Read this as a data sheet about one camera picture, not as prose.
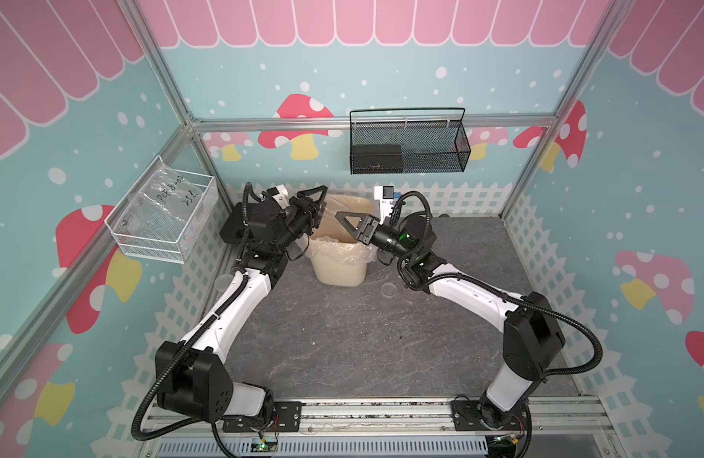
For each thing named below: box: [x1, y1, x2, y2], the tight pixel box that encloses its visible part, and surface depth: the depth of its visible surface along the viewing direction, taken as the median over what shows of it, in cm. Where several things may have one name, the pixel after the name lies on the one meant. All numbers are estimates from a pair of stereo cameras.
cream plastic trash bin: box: [305, 194, 377, 288], surface depth 81 cm
